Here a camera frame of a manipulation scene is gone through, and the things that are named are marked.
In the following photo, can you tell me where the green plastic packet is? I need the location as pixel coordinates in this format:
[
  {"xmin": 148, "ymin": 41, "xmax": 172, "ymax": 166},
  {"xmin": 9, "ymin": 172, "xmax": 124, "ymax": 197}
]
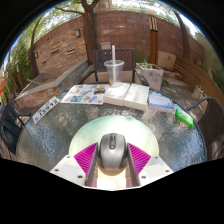
[{"xmin": 174, "ymin": 108, "xmax": 195, "ymax": 128}]

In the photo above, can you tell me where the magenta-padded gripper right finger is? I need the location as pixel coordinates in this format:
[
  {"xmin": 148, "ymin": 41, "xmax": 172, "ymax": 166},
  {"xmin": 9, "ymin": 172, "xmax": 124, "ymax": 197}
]
[{"xmin": 126, "ymin": 142, "xmax": 175, "ymax": 188}]

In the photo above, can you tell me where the low stone ledge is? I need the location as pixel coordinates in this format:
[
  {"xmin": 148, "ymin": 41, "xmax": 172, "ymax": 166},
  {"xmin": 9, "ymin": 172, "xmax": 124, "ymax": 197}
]
[{"xmin": 14, "ymin": 59, "xmax": 90, "ymax": 108}]

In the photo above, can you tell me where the grey and black computer mouse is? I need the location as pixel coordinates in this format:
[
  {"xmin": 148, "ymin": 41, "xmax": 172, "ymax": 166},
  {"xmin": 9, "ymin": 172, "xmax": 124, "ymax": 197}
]
[{"xmin": 97, "ymin": 132, "xmax": 129, "ymax": 171}]

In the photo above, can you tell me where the thick branching tree trunk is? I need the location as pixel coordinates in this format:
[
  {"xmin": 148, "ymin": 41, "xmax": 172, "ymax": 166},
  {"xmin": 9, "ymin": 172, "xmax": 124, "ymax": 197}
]
[{"xmin": 54, "ymin": 0, "xmax": 101, "ymax": 66}]

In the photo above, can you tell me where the pale planter box with plants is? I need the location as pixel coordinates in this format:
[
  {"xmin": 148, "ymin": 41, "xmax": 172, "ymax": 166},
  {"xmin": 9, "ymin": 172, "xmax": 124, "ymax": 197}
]
[{"xmin": 135, "ymin": 60, "xmax": 164, "ymax": 92}]

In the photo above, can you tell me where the thin tree trunk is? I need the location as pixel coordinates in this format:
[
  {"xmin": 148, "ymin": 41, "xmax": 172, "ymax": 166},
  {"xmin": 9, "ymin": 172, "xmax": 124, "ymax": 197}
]
[{"xmin": 29, "ymin": 16, "xmax": 44, "ymax": 78}]

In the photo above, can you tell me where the beige stone slab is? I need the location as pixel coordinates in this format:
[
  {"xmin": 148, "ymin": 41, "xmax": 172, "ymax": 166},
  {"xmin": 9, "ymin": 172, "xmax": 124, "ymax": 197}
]
[{"xmin": 157, "ymin": 50, "xmax": 178, "ymax": 71}]

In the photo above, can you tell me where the clear plastic cup with straw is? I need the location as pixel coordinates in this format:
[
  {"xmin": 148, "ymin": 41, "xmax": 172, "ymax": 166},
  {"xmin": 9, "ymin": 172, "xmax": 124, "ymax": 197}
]
[{"xmin": 103, "ymin": 44, "xmax": 125, "ymax": 86}]

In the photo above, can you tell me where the brown wicker chair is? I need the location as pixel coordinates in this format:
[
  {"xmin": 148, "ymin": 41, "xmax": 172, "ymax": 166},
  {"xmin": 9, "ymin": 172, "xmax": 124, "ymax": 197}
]
[{"xmin": 186, "ymin": 96, "xmax": 224, "ymax": 148}]

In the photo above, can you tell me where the dark wooden slatted chair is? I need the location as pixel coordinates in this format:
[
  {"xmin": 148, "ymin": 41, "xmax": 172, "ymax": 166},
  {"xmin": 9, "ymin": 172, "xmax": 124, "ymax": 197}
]
[{"xmin": 79, "ymin": 48, "xmax": 149, "ymax": 87}]

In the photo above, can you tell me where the slender leaning tree trunk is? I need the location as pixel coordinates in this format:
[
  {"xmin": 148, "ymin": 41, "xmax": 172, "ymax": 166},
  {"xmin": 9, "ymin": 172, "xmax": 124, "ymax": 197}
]
[{"xmin": 173, "ymin": 9, "xmax": 192, "ymax": 60}]

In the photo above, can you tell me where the colourful printed sheet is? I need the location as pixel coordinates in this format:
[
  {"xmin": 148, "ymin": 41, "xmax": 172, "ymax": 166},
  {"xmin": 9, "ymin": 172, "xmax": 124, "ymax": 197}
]
[{"xmin": 60, "ymin": 83, "xmax": 111, "ymax": 106}]

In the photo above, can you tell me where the wooden lamp post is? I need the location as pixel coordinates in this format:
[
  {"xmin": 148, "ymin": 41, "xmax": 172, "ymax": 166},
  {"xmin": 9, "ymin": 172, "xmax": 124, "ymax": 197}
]
[{"xmin": 148, "ymin": 14, "xmax": 160, "ymax": 66}]

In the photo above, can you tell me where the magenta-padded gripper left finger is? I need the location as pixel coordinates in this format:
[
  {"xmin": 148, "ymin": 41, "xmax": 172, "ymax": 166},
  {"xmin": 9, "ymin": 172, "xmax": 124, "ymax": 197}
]
[{"xmin": 49, "ymin": 142, "xmax": 100, "ymax": 188}]

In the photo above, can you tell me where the blue and white booklet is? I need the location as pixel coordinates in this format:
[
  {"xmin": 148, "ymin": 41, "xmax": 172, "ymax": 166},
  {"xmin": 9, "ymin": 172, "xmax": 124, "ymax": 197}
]
[{"xmin": 147, "ymin": 92, "xmax": 175, "ymax": 114}]

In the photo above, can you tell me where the curved wooden bench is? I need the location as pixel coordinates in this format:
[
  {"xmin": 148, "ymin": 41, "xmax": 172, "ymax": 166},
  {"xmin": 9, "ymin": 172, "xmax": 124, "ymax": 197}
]
[{"xmin": 173, "ymin": 55, "xmax": 224, "ymax": 108}]

